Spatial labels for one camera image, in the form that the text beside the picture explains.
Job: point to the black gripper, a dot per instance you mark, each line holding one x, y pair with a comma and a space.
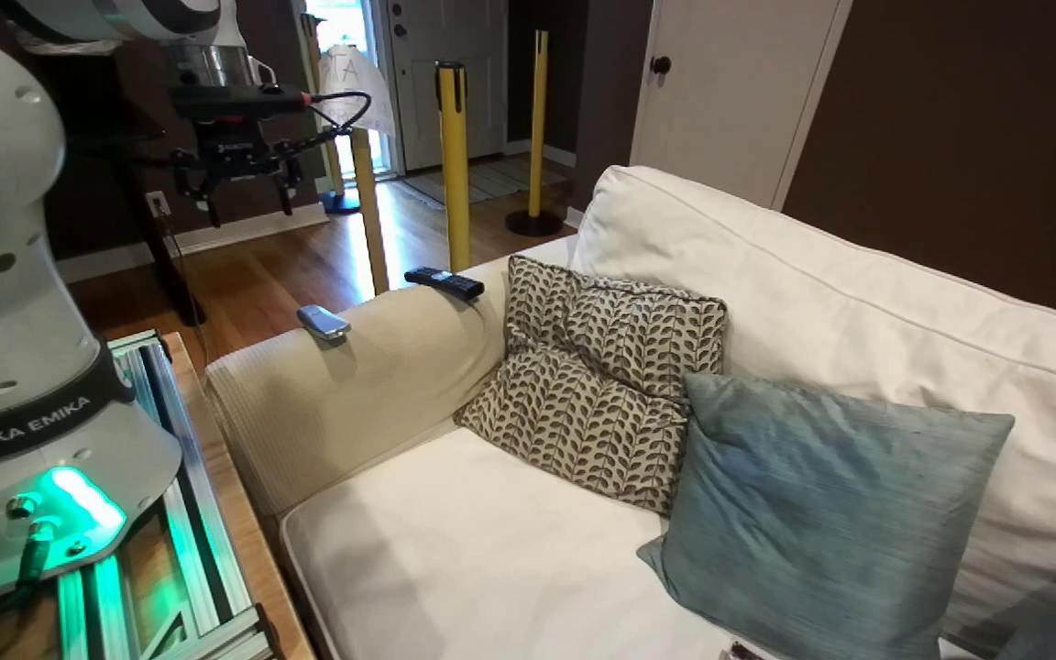
240, 148

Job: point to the grey silver remote control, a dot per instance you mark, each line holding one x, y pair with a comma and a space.
325, 323

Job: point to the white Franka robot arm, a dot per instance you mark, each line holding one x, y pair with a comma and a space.
3, 242

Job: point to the black remote control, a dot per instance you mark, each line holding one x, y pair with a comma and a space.
445, 285

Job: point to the small blue floor object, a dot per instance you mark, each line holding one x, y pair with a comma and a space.
340, 202

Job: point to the black stand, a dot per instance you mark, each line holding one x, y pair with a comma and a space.
168, 263

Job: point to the grey entry door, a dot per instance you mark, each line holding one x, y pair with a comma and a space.
477, 74

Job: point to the wooden table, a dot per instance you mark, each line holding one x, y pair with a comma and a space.
273, 587

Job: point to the leaf patterned cushion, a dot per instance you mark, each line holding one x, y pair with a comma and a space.
604, 390

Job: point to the black door knob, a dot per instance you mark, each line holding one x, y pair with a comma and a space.
660, 64

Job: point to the white door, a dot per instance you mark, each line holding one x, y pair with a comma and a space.
736, 97

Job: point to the white sofa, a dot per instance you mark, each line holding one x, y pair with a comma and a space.
870, 316

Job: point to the white wall outlet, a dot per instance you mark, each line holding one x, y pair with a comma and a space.
158, 202

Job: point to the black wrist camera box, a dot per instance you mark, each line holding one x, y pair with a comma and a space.
236, 102

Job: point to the thick yellow post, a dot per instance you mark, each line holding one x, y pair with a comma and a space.
452, 169

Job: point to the black round post base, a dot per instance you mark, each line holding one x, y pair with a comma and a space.
534, 225

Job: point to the slim yellow post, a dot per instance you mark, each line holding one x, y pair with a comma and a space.
542, 121

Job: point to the aluminium rail frame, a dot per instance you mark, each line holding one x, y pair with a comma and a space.
185, 536

